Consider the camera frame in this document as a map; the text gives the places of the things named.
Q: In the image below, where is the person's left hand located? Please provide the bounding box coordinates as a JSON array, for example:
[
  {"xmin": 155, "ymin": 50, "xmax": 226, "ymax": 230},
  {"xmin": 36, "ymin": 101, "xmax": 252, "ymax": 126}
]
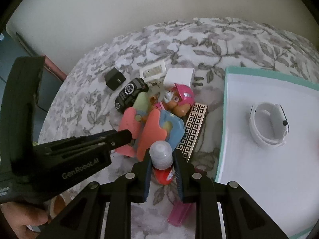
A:
[{"xmin": 1, "ymin": 202, "xmax": 48, "ymax": 239}]

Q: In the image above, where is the coral blue foam toy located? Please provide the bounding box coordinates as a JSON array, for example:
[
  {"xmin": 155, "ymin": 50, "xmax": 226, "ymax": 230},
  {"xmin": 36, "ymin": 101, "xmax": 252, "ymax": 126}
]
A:
[
  {"xmin": 136, "ymin": 109, "xmax": 185, "ymax": 161},
  {"xmin": 116, "ymin": 92, "xmax": 151, "ymax": 157}
]

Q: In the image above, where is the magenta translucent stick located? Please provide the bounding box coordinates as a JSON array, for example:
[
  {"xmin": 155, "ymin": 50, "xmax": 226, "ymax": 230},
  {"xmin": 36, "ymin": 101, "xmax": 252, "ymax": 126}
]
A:
[{"xmin": 168, "ymin": 201, "xmax": 194, "ymax": 227}]

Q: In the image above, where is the white smartwatch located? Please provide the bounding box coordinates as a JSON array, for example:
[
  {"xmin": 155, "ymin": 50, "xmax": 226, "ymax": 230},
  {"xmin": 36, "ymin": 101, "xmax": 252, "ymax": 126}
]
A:
[{"xmin": 249, "ymin": 102, "xmax": 290, "ymax": 149}]

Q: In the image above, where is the white wall charger plug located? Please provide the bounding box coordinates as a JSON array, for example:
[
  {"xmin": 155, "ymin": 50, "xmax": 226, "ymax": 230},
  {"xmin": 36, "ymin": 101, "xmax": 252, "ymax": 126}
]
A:
[{"xmin": 163, "ymin": 68, "xmax": 204, "ymax": 89}]

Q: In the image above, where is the pink pup toy figure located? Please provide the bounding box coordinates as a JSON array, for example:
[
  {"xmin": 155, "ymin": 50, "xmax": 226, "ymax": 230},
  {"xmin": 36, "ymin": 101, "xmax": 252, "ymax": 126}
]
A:
[{"xmin": 149, "ymin": 83, "xmax": 195, "ymax": 118}]

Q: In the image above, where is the floral grey white blanket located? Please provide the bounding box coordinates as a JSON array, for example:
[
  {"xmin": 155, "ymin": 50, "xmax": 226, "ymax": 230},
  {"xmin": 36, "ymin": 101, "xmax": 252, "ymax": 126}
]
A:
[{"xmin": 38, "ymin": 17, "xmax": 318, "ymax": 178}]

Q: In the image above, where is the small black cube adapter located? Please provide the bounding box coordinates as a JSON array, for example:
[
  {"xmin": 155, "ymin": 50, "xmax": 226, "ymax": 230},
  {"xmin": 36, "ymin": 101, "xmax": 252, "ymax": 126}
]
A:
[{"xmin": 104, "ymin": 68, "xmax": 126, "ymax": 91}]

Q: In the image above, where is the black toy car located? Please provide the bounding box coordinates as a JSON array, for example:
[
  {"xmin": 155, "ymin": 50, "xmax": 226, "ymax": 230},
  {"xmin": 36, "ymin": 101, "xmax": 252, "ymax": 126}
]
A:
[{"xmin": 115, "ymin": 78, "xmax": 149, "ymax": 114}]

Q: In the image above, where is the white rectangular frame piece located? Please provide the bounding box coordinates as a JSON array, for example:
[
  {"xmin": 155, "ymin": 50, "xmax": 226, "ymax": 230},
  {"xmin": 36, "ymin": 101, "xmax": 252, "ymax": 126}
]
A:
[{"xmin": 140, "ymin": 60, "xmax": 167, "ymax": 83}]

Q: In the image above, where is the gold greek-key lighter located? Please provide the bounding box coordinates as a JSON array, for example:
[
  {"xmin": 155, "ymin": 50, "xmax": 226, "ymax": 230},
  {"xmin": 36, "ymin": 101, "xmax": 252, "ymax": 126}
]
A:
[{"xmin": 177, "ymin": 103, "xmax": 208, "ymax": 162}]

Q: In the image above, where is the red stain remover bottle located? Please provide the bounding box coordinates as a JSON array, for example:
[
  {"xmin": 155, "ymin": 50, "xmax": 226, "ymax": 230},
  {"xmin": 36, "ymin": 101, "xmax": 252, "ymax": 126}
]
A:
[{"xmin": 149, "ymin": 140, "xmax": 174, "ymax": 185}]

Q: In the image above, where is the teal shallow tray box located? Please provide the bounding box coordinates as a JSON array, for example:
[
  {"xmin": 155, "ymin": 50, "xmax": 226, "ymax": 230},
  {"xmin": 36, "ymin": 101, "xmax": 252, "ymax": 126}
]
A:
[{"xmin": 216, "ymin": 67, "xmax": 318, "ymax": 238}]

